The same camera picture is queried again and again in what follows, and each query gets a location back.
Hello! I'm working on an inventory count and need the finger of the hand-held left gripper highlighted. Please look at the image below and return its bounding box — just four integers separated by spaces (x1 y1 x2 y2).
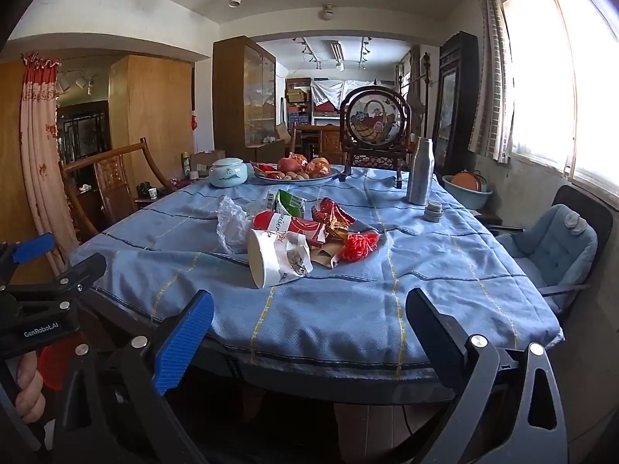
0 252 107 312
0 233 55 271

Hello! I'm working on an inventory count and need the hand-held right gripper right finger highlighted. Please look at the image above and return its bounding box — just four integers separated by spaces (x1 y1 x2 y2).
405 287 569 464

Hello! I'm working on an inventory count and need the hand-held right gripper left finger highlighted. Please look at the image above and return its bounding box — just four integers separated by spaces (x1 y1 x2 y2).
53 290 216 464

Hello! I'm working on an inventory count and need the white paper cup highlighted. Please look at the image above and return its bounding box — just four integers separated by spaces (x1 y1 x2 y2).
246 229 311 290

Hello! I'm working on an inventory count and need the clear plastic bag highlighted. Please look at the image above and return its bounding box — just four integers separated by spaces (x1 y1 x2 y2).
216 196 253 254

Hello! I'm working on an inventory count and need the brown cardboard sleeve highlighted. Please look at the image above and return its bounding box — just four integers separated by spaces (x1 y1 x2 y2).
309 241 346 269

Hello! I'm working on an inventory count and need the red yellow snack wrapper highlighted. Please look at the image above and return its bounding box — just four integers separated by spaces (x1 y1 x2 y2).
311 197 368 242

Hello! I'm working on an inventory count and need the red white paper wrapper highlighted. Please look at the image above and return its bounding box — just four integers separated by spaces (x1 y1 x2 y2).
251 211 326 245

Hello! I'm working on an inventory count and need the green snack packet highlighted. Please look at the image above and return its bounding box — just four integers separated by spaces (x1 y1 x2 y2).
263 189 306 218

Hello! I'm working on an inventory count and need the person's left hand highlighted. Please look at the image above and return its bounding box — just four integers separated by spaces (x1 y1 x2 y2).
14 350 46 421

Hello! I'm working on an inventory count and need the blue checked tablecloth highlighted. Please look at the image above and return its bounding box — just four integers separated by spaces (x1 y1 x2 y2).
68 164 564 382

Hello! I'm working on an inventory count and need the floral pink curtain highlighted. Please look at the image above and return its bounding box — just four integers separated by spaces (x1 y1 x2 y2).
19 53 80 271

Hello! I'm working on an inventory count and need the wooden armchair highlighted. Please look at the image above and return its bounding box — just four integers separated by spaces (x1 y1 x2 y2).
58 138 180 242

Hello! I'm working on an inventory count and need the grey table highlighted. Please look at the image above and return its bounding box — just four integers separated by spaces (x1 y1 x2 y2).
87 290 465 407

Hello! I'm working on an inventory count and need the blue plastic basin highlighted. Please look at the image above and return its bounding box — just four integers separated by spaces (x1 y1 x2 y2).
442 174 494 211

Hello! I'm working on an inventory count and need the blue seat cushion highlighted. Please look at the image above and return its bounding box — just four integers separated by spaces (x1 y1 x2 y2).
498 204 598 307

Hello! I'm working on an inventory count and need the cardboard box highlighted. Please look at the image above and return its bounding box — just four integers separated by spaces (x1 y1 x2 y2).
191 150 226 179

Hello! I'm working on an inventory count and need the silver metal bottle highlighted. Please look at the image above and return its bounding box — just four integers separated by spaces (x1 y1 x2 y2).
406 138 434 206

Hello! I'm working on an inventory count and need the pale blue ceramic jar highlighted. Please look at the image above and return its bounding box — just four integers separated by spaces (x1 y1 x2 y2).
209 157 249 188

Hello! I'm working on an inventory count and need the blue fruit plate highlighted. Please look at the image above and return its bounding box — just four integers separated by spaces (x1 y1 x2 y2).
254 164 339 185

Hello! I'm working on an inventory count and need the blue cushioned office chair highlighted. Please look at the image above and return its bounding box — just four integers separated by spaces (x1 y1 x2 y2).
484 184 614 310

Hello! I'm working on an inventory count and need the red pomegranate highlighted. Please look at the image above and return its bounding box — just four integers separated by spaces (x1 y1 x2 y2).
277 153 308 173

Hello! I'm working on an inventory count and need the wooden glass cabinet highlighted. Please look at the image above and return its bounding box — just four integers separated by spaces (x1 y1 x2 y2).
213 36 277 162

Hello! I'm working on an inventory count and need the round embroidered table screen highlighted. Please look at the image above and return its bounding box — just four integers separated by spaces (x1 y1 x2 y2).
339 85 414 189

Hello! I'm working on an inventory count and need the dark wooden display cabinet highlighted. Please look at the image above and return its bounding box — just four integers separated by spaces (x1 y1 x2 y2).
432 31 479 177

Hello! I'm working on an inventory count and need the checked window curtain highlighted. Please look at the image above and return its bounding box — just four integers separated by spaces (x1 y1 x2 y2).
468 0 516 164

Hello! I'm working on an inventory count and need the large window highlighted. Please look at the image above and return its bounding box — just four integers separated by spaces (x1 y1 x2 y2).
503 0 619 194

